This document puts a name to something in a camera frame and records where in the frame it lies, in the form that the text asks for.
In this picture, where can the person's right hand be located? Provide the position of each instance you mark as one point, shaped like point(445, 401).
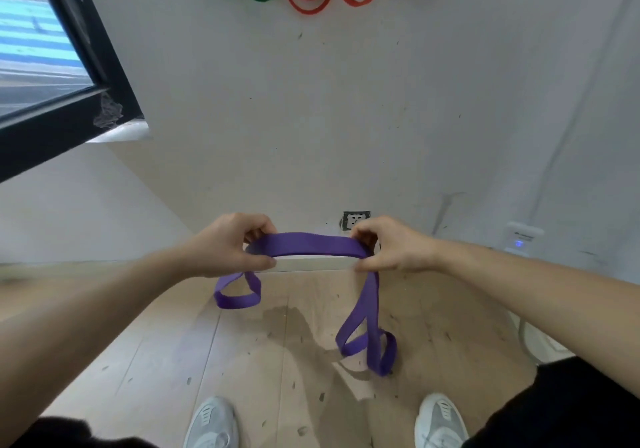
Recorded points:
point(400, 247)

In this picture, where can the person's left hand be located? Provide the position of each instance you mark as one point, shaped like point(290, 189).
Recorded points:
point(222, 245)

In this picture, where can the person's left thumb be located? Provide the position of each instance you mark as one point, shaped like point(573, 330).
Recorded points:
point(250, 262)

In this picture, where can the person's right thumb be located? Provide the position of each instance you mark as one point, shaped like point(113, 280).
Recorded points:
point(376, 263)

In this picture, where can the purple resistance band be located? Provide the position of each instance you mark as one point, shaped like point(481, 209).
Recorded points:
point(310, 245)

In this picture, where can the person's left forearm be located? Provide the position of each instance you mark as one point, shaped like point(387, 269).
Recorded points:
point(90, 322)

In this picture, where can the person's right forearm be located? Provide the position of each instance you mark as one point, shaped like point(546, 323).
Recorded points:
point(540, 292)

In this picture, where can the person's left grey shoe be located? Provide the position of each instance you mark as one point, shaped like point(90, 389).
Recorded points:
point(212, 425)

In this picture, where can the person's grey shoe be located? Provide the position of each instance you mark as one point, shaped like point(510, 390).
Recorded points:
point(440, 422)
point(212, 425)

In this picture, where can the person's right grey shoe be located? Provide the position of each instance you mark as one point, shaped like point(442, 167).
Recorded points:
point(440, 422)

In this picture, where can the person's black shorts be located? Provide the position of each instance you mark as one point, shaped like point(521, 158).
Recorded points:
point(565, 407)

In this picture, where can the wall power socket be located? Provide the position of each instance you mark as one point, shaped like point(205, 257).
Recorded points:
point(355, 219)

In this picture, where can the white wall device blue light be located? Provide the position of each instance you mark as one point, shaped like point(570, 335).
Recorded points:
point(521, 237)

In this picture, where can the black window frame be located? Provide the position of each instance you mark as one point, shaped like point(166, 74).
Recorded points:
point(60, 127)

